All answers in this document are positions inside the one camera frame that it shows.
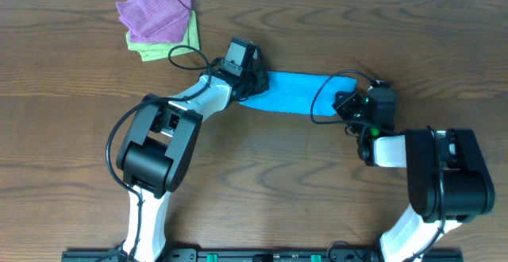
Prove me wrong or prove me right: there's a blue microfiber cloth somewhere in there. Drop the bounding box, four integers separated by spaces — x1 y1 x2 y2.
240 71 357 117

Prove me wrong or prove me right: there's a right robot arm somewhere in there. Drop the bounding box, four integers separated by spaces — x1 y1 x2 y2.
333 87 495 261

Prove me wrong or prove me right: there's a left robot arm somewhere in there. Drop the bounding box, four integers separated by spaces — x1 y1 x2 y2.
108 60 269 261

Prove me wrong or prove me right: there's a green folded cloth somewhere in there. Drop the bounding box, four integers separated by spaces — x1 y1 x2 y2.
125 10 201 63

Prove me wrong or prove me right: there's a purple folded cloth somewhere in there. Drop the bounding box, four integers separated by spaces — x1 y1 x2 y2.
116 0 191 44

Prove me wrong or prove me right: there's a right black cable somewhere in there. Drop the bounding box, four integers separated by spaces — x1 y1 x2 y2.
310 69 382 126

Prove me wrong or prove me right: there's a black cable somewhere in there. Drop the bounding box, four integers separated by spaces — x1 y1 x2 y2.
105 44 223 262
310 69 382 126

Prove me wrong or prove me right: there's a left black cable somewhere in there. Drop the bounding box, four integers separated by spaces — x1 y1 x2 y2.
105 44 223 262

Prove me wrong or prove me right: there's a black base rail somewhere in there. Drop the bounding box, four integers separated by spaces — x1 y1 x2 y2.
61 247 464 262

